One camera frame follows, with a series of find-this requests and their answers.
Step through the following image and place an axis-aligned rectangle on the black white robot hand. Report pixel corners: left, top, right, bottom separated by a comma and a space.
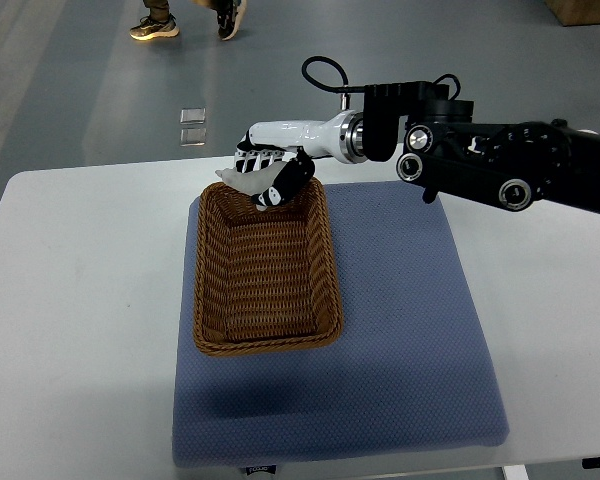
231, 110, 366, 210

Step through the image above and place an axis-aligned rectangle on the white bear figurine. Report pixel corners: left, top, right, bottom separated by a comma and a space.
215, 161, 286, 196

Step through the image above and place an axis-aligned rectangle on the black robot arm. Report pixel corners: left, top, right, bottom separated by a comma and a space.
361, 80, 600, 214

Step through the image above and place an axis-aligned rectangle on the brown wicker basket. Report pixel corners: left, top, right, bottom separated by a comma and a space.
192, 179, 344, 357

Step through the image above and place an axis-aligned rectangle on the lower clear floor plate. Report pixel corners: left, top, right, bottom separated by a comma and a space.
180, 128, 206, 147

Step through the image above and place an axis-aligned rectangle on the clear floor plate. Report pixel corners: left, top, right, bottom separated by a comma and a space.
180, 128, 206, 147
180, 107, 206, 125

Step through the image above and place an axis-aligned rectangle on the upper clear floor plate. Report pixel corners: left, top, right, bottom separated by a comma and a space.
180, 107, 206, 125

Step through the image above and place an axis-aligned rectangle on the dark sneaker right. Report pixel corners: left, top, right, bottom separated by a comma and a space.
216, 0, 248, 41

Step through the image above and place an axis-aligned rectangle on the olive sneaker left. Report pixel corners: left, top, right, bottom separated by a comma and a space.
129, 15, 180, 41

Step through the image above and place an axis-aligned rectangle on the blue fabric cushion mat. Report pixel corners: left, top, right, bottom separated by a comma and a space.
172, 181, 509, 468

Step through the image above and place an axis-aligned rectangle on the brown wooden box corner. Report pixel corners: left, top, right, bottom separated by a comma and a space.
544, 0, 600, 26

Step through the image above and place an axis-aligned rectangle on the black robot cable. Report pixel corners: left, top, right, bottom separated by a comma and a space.
301, 55, 462, 101

